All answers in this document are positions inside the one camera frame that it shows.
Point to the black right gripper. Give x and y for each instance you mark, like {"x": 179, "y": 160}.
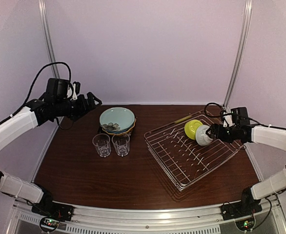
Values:
{"x": 219, "y": 135}

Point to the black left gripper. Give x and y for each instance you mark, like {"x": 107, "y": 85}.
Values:
{"x": 83, "y": 107}

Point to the white grid pattern bowl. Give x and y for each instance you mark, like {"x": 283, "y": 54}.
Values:
{"x": 201, "y": 137}

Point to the lime green bowl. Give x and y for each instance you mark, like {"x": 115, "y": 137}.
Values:
{"x": 191, "y": 127}

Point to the pale green flower plate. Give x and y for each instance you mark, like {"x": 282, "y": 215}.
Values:
{"x": 117, "y": 119}

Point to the yellow polka dot plate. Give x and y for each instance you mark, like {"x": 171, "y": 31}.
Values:
{"x": 115, "y": 129}

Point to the clear glass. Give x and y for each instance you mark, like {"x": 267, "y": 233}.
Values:
{"x": 102, "y": 145}
{"x": 121, "y": 144}

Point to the blue polka dot plate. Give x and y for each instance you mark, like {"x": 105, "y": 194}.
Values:
{"x": 133, "y": 124}

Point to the black square floral plate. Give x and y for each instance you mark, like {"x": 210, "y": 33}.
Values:
{"x": 102, "y": 132}

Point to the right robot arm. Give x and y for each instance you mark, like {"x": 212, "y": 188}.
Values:
{"x": 265, "y": 146}

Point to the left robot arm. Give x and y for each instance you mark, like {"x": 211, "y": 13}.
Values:
{"x": 61, "y": 99}

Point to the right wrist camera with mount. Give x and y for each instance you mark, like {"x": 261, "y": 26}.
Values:
{"x": 226, "y": 118}

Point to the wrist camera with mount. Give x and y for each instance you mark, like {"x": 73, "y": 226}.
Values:
{"x": 73, "y": 90}
{"x": 226, "y": 118}

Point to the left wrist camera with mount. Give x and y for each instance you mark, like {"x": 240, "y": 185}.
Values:
{"x": 73, "y": 90}

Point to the chrome wire dish rack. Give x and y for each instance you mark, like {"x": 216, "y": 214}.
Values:
{"x": 182, "y": 159}

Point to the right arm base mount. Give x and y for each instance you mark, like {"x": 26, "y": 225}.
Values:
{"x": 235, "y": 210}

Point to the front aluminium rail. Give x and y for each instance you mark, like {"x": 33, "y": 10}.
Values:
{"x": 198, "y": 220}

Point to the left aluminium frame post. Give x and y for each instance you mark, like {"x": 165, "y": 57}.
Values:
{"x": 46, "y": 30}

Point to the aluminium frame post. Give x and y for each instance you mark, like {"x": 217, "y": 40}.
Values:
{"x": 240, "y": 51}
{"x": 46, "y": 30}

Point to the right aluminium frame post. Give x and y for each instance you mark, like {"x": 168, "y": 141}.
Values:
{"x": 240, "y": 51}

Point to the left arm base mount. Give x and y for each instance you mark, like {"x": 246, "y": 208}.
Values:
{"x": 58, "y": 211}

